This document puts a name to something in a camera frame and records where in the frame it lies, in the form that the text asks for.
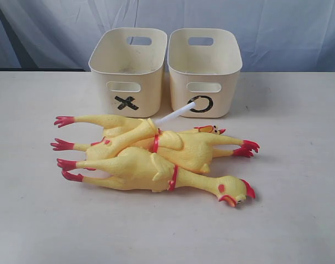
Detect rubber chicken with head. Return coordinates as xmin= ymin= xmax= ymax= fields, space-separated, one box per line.
xmin=57 ymin=147 xmax=256 ymax=207
xmin=50 ymin=114 xmax=227 ymax=152

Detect rubber chicken back with head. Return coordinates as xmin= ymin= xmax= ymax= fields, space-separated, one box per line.
xmin=50 ymin=114 xmax=227 ymax=152

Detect cream bin marked X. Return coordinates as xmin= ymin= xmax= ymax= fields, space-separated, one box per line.
xmin=89 ymin=27 xmax=168 ymax=118

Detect cream bin marked O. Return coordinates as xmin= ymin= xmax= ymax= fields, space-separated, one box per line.
xmin=167 ymin=28 xmax=243 ymax=118

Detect headless chicken with white tube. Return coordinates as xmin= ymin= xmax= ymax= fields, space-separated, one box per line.
xmin=85 ymin=101 xmax=196 ymax=161

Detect blue backdrop cloth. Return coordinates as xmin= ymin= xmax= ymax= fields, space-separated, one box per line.
xmin=0 ymin=1 xmax=335 ymax=72

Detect headless rubber chicken feet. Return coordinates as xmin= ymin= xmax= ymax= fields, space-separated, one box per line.
xmin=134 ymin=130 xmax=261 ymax=174

